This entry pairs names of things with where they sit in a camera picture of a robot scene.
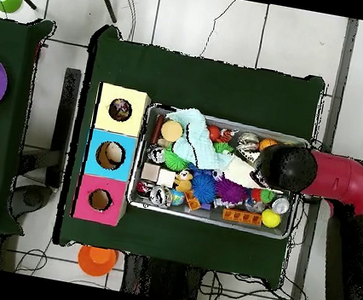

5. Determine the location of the dark green side tablecloth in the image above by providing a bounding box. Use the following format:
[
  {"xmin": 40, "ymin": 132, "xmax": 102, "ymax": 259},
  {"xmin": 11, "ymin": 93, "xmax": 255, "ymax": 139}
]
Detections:
[{"xmin": 0, "ymin": 11, "xmax": 61, "ymax": 238}]

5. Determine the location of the black upright panel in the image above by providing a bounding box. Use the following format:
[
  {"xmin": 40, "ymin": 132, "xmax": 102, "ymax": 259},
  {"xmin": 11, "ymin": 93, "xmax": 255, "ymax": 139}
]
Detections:
[{"xmin": 43, "ymin": 66, "xmax": 83, "ymax": 190}]

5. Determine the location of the orange plastic grid block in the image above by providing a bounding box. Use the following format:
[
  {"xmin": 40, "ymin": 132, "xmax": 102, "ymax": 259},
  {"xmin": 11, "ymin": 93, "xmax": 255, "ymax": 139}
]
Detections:
[{"xmin": 221, "ymin": 207, "xmax": 264, "ymax": 228}]

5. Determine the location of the red orange ball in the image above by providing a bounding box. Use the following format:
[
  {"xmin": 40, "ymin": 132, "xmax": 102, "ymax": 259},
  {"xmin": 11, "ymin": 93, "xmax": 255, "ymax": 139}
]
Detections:
[{"xmin": 205, "ymin": 124, "xmax": 223, "ymax": 143}]

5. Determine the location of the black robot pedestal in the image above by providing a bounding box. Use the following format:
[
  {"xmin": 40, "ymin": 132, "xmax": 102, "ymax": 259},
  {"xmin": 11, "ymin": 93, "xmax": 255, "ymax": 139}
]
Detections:
[{"xmin": 118, "ymin": 251, "xmax": 208, "ymax": 300}]

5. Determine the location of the yellow ball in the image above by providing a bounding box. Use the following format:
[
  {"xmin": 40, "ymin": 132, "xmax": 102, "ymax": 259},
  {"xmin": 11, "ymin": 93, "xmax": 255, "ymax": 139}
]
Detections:
[{"xmin": 259, "ymin": 207, "xmax": 283, "ymax": 230}]

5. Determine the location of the wooden box with three holes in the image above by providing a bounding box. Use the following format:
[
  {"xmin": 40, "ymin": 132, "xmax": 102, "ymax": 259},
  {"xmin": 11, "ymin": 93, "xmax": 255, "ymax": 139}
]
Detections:
[{"xmin": 70, "ymin": 80, "xmax": 153, "ymax": 230}]

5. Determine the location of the round silver can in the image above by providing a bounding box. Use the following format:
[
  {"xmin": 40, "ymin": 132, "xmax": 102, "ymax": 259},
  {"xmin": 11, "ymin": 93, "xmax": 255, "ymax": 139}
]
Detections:
[{"xmin": 269, "ymin": 194, "xmax": 292, "ymax": 216}]

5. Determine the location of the light blue waffle cloth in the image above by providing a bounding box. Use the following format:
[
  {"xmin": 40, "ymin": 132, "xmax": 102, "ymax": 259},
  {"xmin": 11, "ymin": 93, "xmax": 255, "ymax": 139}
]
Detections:
[{"xmin": 157, "ymin": 102, "xmax": 242, "ymax": 175}]

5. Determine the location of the silver mesh bin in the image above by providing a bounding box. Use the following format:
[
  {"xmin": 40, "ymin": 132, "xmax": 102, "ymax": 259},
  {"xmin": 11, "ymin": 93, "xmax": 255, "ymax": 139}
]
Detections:
[{"xmin": 124, "ymin": 101, "xmax": 314, "ymax": 242}]

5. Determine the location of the cream waffle cloth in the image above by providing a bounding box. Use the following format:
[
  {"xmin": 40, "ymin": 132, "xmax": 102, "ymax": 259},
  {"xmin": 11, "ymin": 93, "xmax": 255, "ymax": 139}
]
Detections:
[{"xmin": 222, "ymin": 154, "xmax": 267, "ymax": 191}]

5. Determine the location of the orange toy basketball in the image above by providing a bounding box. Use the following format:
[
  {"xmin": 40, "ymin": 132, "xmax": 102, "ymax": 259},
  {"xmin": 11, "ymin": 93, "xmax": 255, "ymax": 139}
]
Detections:
[{"xmin": 257, "ymin": 136, "xmax": 279, "ymax": 154}]

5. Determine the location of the green spiky ball with eye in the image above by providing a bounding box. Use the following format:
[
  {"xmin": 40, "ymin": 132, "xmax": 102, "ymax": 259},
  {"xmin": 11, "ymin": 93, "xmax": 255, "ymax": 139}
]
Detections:
[{"xmin": 161, "ymin": 148, "xmax": 192, "ymax": 174}]

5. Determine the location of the colourful fabric knot toy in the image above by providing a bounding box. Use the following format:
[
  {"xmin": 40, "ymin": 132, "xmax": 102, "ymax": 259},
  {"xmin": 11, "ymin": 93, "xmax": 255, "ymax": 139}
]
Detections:
[{"xmin": 107, "ymin": 96, "xmax": 134, "ymax": 124}]

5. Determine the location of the purple spiky ball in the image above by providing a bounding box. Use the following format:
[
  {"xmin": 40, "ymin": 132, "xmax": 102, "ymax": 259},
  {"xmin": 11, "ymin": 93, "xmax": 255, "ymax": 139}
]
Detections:
[{"xmin": 210, "ymin": 176, "xmax": 251, "ymax": 207}]

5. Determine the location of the orange cup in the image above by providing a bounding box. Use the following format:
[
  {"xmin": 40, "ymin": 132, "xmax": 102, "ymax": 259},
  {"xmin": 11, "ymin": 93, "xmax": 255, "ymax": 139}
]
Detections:
[{"xmin": 74, "ymin": 243, "xmax": 120, "ymax": 281}]

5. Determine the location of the brown plush toy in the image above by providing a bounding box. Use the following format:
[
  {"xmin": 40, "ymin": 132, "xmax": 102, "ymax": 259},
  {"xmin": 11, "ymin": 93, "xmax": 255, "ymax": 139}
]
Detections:
[{"xmin": 172, "ymin": 168, "xmax": 197, "ymax": 195}]

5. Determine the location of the blue spiky ball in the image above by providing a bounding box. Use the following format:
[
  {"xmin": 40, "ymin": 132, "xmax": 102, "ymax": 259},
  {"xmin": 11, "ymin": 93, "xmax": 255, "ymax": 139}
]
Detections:
[{"xmin": 187, "ymin": 171, "xmax": 220, "ymax": 206}]

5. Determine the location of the orange sponge disc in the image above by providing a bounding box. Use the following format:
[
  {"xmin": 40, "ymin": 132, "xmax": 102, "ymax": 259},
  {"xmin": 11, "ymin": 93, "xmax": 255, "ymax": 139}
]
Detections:
[{"xmin": 158, "ymin": 118, "xmax": 187, "ymax": 145}]

